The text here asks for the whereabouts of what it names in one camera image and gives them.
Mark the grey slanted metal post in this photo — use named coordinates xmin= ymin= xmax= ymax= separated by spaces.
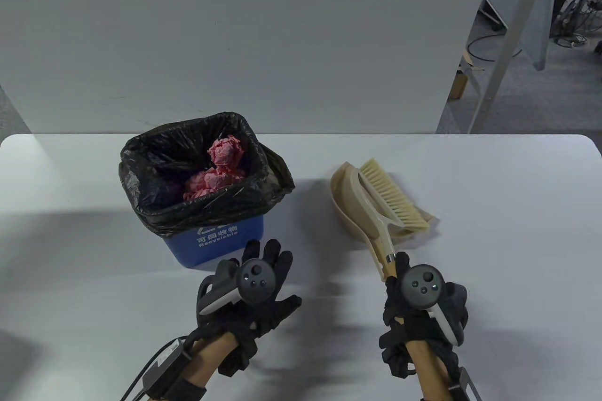
xmin=468 ymin=0 xmax=561 ymax=134

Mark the blue plastic recycling bin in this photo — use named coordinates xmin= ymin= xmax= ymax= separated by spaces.
xmin=162 ymin=214 xmax=265 ymax=269

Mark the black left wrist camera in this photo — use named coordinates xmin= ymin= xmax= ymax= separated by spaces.
xmin=217 ymin=333 xmax=258 ymax=377

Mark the person's left hand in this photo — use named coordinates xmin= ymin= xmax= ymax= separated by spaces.
xmin=198 ymin=239 xmax=302 ymax=343

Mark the white backdrop board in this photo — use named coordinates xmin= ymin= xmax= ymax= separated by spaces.
xmin=0 ymin=0 xmax=499 ymax=134

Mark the white table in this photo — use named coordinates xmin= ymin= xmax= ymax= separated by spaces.
xmin=0 ymin=134 xmax=602 ymax=401

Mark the person's left forearm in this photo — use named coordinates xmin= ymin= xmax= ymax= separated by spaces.
xmin=181 ymin=331 xmax=241 ymax=390

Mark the tangle of floor cables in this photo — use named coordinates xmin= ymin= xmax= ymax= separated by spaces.
xmin=553 ymin=0 xmax=602 ymax=50

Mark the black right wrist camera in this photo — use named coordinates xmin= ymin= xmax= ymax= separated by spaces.
xmin=382 ymin=342 xmax=417 ymax=379

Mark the beige plastic dustpan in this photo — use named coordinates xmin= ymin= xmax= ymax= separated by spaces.
xmin=330 ymin=162 xmax=442 ymax=245

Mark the person's right forearm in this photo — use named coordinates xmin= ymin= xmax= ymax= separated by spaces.
xmin=405 ymin=341 xmax=454 ymax=401

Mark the black cable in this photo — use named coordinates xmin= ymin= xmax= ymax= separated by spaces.
xmin=120 ymin=339 xmax=182 ymax=401

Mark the person's right hand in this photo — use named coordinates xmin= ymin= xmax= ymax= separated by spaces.
xmin=379 ymin=252 xmax=459 ymax=350

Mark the wooden handled hand brush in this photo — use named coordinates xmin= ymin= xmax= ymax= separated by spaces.
xmin=357 ymin=159 xmax=431 ymax=282

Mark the wooden block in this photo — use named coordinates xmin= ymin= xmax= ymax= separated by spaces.
xmin=448 ymin=51 xmax=485 ymax=100

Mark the black hand controller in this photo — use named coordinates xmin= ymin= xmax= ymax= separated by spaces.
xmin=197 ymin=258 xmax=277 ymax=316
xmin=400 ymin=264 xmax=468 ymax=346

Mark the black plastic bin bag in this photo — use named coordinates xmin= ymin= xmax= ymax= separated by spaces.
xmin=119 ymin=112 xmax=295 ymax=238

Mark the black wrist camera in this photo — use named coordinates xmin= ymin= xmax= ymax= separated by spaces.
xmin=382 ymin=342 xmax=417 ymax=379
xmin=217 ymin=333 xmax=258 ymax=377

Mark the pile of pink paper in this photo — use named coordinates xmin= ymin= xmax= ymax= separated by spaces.
xmin=182 ymin=137 xmax=246 ymax=202

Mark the black left forearm strap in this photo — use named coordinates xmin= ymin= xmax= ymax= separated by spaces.
xmin=142 ymin=336 xmax=207 ymax=401

